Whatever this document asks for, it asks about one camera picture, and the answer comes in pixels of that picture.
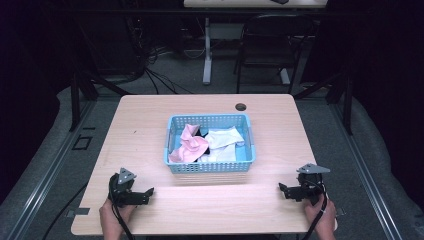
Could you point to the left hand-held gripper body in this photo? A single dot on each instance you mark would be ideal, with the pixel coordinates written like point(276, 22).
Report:
point(121, 195)

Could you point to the light blue plastic basket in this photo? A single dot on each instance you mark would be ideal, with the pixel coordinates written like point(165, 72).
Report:
point(210, 167)

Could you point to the plain white sock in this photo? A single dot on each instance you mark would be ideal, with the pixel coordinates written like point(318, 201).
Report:
point(221, 155)

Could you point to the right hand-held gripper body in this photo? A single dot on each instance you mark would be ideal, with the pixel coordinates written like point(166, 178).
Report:
point(308, 188)

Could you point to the white desk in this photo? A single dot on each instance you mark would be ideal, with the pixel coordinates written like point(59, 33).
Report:
point(207, 50)

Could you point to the black metal stand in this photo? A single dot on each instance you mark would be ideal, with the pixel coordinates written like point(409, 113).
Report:
point(348, 103)
point(75, 100)

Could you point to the grey tape strip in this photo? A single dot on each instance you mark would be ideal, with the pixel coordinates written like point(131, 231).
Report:
point(79, 211)

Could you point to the person's right hand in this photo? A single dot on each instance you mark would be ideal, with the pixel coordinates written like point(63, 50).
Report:
point(325, 216)

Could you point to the black tape rectangle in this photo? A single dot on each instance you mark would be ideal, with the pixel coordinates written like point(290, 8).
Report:
point(74, 142)

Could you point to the black folding chair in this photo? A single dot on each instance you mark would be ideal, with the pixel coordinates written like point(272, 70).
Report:
point(266, 40)

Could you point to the pink cloth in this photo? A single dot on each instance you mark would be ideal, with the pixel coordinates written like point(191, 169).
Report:
point(191, 146)

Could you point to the aluminium floor rail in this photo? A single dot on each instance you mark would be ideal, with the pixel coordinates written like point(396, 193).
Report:
point(43, 180)
point(366, 180)

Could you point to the person's left hand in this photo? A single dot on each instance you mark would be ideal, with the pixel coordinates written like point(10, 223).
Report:
point(111, 218)

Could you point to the white sock with grey toe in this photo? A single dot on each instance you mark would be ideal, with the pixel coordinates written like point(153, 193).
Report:
point(223, 136)

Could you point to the black cloth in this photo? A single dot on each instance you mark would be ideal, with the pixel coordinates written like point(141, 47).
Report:
point(200, 132)

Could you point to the black thing on white desk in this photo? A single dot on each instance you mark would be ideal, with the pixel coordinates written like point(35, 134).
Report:
point(279, 1)

